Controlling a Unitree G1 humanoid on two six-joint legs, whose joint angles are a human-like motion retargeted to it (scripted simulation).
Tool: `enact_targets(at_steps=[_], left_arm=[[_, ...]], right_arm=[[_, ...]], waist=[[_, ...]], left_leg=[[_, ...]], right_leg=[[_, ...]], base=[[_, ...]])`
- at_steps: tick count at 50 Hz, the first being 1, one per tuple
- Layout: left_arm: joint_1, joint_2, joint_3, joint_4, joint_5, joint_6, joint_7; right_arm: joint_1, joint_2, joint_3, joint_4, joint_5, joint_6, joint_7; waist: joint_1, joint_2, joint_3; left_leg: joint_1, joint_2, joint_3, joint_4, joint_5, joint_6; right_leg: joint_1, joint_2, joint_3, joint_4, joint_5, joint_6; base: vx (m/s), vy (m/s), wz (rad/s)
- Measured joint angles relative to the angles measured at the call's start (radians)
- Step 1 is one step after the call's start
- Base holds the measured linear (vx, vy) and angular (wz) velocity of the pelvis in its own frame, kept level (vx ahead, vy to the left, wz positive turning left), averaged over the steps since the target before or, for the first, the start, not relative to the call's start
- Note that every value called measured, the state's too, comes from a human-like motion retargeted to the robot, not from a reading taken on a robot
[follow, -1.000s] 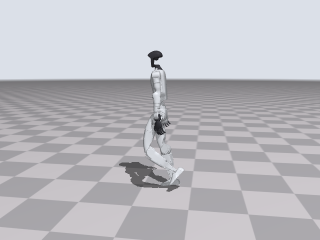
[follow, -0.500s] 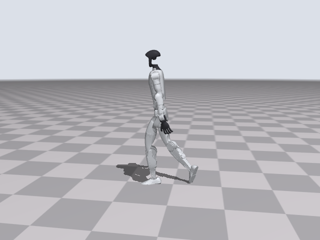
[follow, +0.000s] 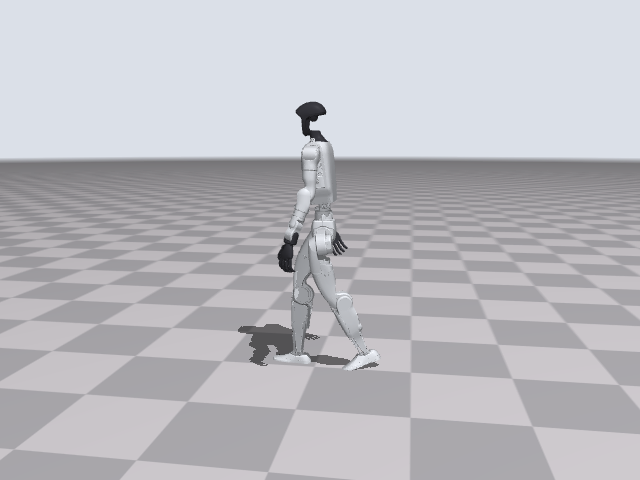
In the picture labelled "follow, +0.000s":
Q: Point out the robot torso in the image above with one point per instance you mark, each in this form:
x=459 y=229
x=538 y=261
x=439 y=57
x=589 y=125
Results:
x=326 y=189

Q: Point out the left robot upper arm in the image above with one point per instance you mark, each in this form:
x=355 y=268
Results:
x=310 y=157

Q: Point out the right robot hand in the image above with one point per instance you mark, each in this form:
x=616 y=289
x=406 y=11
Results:
x=338 y=238

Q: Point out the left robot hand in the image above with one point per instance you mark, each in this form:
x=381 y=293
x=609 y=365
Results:
x=285 y=254

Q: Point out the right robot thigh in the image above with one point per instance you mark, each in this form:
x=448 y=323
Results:
x=303 y=293

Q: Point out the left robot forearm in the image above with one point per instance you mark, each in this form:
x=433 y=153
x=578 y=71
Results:
x=299 y=214

